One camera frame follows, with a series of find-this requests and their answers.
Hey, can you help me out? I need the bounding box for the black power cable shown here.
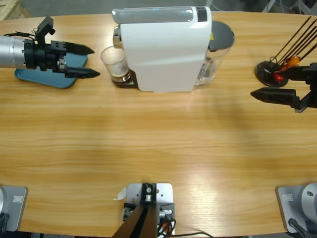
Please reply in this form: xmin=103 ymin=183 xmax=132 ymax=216
xmin=173 ymin=232 xmax=215 ymax=238

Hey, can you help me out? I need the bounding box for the black capsule holder with rods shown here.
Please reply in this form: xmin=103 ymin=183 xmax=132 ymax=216
xmin=254 ymin=16 xmax=317 ymax=89

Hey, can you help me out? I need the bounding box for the white capsule coffee machine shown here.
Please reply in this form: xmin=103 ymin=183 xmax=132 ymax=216
xmin=112 ymin=6 xmax=212 ymax=94

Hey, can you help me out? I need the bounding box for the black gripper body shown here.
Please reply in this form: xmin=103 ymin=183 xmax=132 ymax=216
xmin=23 ymin=39 xmax=67 ymax=73
xmin=294 ymin=84 xmax=317 ymax=114

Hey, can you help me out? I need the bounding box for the clear water tank dark lid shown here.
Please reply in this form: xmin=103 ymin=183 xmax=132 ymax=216
xmin=195 ymin=21 xmax=235 ymax=90

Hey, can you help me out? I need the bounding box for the black bracket with bolts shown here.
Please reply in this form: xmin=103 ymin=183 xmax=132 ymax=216
xmin=123 ymin=202 xmax=175 ymax=222

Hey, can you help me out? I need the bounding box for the wooden pallet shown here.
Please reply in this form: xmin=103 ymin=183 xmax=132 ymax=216
xmin=0 ymin=0 xmax=32 ymax=22

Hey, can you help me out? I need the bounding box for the metal drip tray grate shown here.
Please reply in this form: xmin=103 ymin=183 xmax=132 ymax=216
xmin=111 ymin=70 xmax=138 ymax=89

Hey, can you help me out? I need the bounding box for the white metal frame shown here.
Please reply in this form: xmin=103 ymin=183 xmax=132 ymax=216
xmin=263 ymin=0 xmax=277 ymax=12

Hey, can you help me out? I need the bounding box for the white tape scrap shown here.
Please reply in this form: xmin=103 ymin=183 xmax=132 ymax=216
xmin=113 ymin=187 xmax=127 ymax=201

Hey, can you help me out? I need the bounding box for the dark brown camera post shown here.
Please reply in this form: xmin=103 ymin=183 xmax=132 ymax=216
xmin=111 ymin=182 xmax=158 ymax=238

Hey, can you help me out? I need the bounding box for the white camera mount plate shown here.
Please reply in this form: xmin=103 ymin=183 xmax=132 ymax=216
xmin=126 ymin=182 xmax=174 ymax=236

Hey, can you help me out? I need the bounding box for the grey coffee machine lever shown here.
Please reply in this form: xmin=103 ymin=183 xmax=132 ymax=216
xmin=111 ymin=6 xmax=194 ymax=24

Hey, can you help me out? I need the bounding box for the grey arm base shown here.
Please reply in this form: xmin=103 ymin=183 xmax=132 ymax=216
xmin=276 ymin=182 xmax=317 ymax=234
xmin=0 ymin=185 xmax=29 ymax=233

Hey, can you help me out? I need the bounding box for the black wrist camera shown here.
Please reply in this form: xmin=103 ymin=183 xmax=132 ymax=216
xmin=34 ymin=16 xmax=56 ymax=47

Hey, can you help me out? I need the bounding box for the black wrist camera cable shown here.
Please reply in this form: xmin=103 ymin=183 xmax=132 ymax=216
xmin=3 ymin=31 xmax=38 ymax=40

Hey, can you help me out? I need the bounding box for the black base cable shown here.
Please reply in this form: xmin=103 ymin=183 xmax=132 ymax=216
xmin=0 ymin=212 xmax=10 ymax=231
xmin=288 ymin=218 xmax=312 ymax=238

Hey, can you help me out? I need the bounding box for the orange cable connector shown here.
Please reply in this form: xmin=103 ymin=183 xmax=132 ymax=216
xmin=158 ymin=220 xmax=175 ymax=235

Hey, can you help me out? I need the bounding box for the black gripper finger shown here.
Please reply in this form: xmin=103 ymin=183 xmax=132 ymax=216
xmin=51 ymin=41 xmax=95 ymax=57
xmin=64 ymin=66 xmax=101 ymax=79
xmin=279 ymin=63 xmax=317 ymax=85
xmin=250 ymin=87 xmax=302 ymax=110

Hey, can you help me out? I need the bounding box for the clear glass cup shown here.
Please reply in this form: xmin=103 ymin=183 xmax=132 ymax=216
xmin=100 ymin=46 xmax=131 ymax=84

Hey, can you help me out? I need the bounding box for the teal plastic tray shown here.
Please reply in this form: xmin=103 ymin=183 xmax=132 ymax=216
xmin=14 ymin=52 xmax=89 ymax=90

